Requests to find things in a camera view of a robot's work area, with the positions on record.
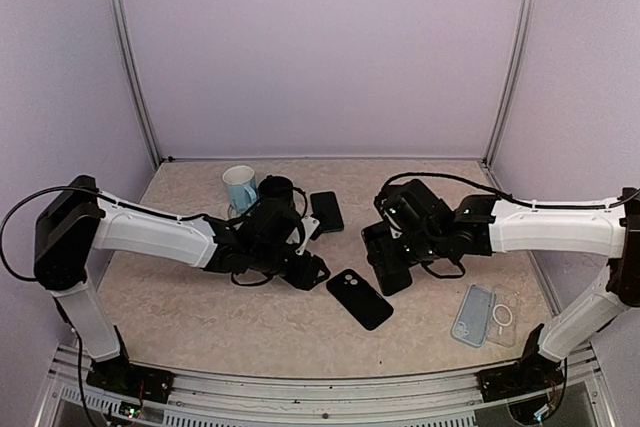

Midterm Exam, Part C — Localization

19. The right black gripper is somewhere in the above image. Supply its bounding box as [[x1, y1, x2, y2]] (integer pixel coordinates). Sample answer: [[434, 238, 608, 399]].
[[370, 229, 447, 276]]

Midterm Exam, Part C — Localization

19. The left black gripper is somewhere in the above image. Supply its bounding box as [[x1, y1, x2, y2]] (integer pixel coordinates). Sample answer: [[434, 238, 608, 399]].
[[251, 243, 331, 290]]

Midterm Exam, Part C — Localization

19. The black phone pink edge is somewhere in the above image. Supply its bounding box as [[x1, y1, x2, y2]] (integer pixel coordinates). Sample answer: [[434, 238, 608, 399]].
[[361, 222, 412, 297]]

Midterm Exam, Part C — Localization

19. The black phone case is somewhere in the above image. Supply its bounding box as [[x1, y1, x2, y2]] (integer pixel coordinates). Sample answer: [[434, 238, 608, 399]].
[[326, 269, 394, 331]]

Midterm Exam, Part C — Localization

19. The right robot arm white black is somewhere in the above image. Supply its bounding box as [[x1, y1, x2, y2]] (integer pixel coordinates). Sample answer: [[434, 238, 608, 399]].
[[361, 173, 639, 391]]

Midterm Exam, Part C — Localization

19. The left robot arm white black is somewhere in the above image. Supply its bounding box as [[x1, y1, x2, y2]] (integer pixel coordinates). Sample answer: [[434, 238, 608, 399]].
[[34, 175, 330, 392]]

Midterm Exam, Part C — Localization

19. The black phone upper middle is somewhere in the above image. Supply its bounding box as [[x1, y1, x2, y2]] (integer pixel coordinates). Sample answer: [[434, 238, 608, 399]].
[[310, 191, 344, 233]]

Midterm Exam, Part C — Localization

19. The light blue phone case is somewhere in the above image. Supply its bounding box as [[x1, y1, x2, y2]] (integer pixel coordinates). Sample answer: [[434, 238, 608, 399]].
[[450, 284, 495, 348]]

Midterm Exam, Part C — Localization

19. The clear magsafe phone case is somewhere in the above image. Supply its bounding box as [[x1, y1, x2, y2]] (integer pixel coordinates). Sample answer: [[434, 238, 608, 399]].
[[487, 287, 520, 348]]

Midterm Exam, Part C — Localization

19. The dark green ceramic mug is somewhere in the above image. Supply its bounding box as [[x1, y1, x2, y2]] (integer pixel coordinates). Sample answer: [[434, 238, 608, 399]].
[[258, 175, 295, 207]]

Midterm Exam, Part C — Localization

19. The white grey ringed plate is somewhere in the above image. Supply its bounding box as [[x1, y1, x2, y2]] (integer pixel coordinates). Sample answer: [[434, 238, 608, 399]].
[[220, 203, 240, 220]]

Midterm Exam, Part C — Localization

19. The light blue ceramic mug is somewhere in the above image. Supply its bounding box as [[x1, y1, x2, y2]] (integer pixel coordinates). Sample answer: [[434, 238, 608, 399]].
[[222, 165, 258, 214]]

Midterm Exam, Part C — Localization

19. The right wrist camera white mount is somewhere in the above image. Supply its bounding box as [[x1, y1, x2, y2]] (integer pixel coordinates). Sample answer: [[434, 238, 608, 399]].
[[382, 213, 402, 239]]

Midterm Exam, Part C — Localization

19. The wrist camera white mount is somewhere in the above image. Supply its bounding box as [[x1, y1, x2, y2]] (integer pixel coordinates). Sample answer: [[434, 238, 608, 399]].
[[296, 215, 320, 256], [382, 213, 402, 239]]

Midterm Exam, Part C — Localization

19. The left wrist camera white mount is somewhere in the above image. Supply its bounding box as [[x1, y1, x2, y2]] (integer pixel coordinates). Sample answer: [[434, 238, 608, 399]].
[[296, 215, 320, 256]]

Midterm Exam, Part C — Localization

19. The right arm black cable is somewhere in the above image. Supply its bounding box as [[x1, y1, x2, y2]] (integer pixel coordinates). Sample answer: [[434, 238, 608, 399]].
[[382, 171, 626, 208]]

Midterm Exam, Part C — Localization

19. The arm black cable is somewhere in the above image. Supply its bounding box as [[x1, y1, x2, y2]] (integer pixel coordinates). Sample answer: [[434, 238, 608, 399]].
[[382, 171, 626, 208], [0, 185, 101, 282]]

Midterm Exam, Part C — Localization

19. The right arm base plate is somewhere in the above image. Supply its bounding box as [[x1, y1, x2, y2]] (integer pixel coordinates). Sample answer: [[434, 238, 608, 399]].
[[476, 364, 565, 403]]

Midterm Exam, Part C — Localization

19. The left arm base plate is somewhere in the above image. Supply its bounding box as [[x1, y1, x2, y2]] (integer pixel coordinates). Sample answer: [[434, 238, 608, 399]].
[[86, 363, 175, 404]]

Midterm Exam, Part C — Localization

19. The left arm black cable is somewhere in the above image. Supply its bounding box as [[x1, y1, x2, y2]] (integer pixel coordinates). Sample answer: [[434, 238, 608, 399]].
[[0, 185, 101, 282]]

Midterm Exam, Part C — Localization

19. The front aluminium rail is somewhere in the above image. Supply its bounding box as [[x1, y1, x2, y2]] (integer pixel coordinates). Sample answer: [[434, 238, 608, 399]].
[[27, 348, 622, 426]]

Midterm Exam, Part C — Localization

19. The right aluminium frame post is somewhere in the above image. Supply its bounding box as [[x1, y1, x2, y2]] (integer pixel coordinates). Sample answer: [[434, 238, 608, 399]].
[[483, 0, 536, 171]]

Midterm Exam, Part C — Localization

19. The aluminium frame post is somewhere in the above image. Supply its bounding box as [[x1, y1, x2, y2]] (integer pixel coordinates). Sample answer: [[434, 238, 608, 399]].
[[483, 0, 536, 171], [108, 0, 163, 170]]

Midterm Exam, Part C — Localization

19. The left aluminium frame post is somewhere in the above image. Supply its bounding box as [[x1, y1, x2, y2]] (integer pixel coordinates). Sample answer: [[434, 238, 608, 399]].
[[108, 0, 163, 170]]

